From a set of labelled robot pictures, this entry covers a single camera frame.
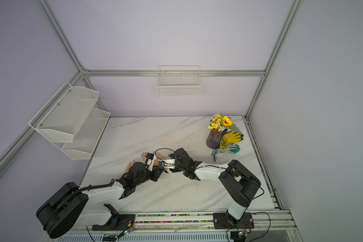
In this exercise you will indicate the aluminium frame profiles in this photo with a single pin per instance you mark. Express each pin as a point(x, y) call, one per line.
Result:
point(31, 66)

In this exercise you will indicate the white mesh two-tier shelf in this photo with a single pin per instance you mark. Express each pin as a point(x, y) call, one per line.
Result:
point(71, 122)

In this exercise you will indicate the teal white work glove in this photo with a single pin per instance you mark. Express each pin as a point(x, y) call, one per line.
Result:
point(231, 148)

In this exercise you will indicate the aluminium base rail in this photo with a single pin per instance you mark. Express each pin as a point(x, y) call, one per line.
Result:
point(256, 226)

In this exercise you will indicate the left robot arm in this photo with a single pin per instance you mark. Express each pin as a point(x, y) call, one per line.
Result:
point(74, 206)

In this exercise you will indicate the artificial flower bouquet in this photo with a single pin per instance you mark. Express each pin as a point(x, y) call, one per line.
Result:
point(220, 122)

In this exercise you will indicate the mannequin hand with dark nails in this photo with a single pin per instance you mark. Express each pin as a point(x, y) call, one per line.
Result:
point(155, 158)

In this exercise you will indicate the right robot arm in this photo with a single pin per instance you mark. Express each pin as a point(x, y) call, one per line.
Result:
point(239, 182)

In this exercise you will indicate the purple glass vase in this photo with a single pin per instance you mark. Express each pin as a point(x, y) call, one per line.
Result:
point(214, 138)

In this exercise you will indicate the white wire wall basket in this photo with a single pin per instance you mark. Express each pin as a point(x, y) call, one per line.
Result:
point(178, 81)

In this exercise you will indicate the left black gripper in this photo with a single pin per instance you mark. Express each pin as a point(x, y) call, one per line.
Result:
point(155, 173)

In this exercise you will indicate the mannequin hand with white band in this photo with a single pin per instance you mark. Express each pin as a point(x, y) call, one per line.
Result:
point(130, 164)

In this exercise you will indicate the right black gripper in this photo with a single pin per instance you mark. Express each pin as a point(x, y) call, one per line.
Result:
point(176, 170)

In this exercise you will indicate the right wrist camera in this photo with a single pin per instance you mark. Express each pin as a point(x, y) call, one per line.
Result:
point(168, 163)

